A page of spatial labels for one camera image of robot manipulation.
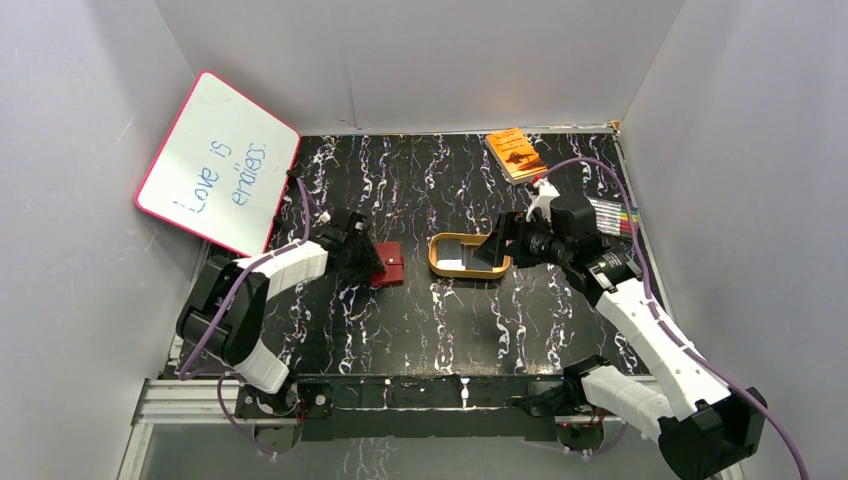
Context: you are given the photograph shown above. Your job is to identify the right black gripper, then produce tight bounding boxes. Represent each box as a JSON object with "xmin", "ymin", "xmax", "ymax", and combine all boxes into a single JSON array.
[{"xmin": 472, "ymin": 211, "xmax": 571, "ymax": 269}]

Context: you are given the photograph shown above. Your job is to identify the red card holder wallet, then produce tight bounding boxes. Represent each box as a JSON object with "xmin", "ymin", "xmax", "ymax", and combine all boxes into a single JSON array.
[{"xmin": 370, "ymin": 241, "xmax": 404, "ymax": 287}]

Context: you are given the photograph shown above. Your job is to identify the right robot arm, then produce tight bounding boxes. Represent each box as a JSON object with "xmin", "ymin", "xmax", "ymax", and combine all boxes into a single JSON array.
[{"xmin": 474, "ymin": 196, "xmax": 765, "ymax": 479}]

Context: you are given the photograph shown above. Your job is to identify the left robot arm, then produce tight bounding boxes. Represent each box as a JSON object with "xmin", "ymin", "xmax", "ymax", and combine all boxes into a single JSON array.
[{"xmin": 176, "ymin": 208, "xmax": 385, "ymax": 416}]

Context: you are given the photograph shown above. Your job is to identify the dark cards in tray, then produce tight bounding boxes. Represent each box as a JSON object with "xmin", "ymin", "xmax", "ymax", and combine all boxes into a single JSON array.
[{"xmin": 436, "ymin": 239, "xmax": 493, "ymax": 271}]

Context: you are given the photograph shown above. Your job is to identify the pack of coloured markers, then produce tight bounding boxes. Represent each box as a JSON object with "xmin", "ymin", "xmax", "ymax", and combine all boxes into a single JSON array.
[{"xmin": 587, "ymin": 197, "xmax": 639, "ymax": 239}]

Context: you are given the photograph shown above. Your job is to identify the orange book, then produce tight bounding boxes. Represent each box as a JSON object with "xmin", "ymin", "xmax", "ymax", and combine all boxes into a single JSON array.
[{"xmin": 484, "ymin": 128, "xmax": 548, "ymax": 185}]

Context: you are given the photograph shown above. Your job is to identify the gold oval tray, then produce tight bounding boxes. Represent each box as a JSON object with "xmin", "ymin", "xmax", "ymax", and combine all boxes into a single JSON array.
[{"xmin": 428, "ymin": 232, "xmax": 512, "ymax": 280}]

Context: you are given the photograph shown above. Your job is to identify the pink framed whiteboard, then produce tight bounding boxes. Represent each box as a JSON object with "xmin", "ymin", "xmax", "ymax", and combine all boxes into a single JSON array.
[{"xmin": 135, "ymin": 71, "xmax": 300, "ymax": 256}]

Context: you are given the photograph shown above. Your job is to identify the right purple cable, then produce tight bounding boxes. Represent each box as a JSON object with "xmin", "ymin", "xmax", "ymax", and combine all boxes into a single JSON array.
[{"xmin": 546, "ymin": 157, "xmax": 811, "ymax": 480}]

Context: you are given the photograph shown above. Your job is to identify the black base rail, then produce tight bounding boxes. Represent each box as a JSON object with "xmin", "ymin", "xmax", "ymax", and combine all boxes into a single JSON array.
[{"xmin": 235, "ymin": 374, "xmax": 620, "ymax": 450}]

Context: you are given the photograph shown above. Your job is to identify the aluminium frame rail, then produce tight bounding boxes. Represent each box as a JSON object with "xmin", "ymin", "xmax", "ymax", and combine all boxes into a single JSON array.
[{"xmin": 132, "ymin": 378, "xmax": 243, "ymax": 425}]

